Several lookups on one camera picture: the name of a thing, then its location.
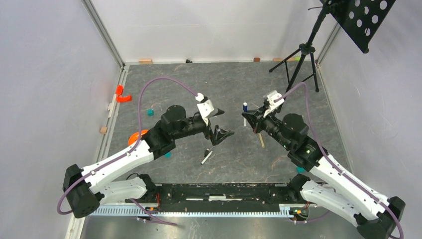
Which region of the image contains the black music stand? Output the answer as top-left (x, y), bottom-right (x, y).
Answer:
top-left (269, 0), bottom-right (396, 93)

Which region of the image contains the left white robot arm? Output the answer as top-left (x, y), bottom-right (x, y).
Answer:
top-left (59, 105), bottom-right (234, 218)

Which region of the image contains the yellow highlighter pen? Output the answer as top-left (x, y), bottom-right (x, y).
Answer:
top-left (258, 133), bottom-right (265, 148)

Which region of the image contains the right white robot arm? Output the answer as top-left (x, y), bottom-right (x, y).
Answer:
top-left (242, 106), bottom-right (406, 239)

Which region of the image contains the white pen with black tip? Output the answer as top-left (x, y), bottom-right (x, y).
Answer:
top-left (201, 150), bottom-right (213, 165)

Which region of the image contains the red block upright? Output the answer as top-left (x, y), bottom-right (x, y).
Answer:
top-left (115, 85), bottom-right (123, 96)

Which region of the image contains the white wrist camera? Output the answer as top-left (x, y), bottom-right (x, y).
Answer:
top-left (263, 90), bottom-right (284, 118)
top-left (195, 93), bottom-right (218, 126)

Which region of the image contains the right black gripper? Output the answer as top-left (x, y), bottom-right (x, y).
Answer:
top-left (243, 104), bottom-right (292, 149)

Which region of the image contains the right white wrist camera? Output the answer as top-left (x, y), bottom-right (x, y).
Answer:
top-left (263, 90), bottom-right (284, 118)

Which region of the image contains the white cable duct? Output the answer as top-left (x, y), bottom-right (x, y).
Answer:
top-left (90, 205), bottom-right (293, 218)

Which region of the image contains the orange U-shaped block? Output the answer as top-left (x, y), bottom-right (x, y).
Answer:
top-left (128, 129), bottom-right (148, 146)

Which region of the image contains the teal block right side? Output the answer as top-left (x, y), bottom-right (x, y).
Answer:
top-left (296, 167), bottom-right (306, 174)

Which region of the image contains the red L-shaped block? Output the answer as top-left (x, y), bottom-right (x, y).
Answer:
top-left (116, 95), bottom-right (132, 103)

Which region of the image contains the wooden block at wall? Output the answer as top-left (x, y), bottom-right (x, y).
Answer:
top-left (138, 59), bottom-right (153, 64)

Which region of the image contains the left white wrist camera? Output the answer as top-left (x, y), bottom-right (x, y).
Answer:
top-left (195, 93), bottom-right (218, 126)

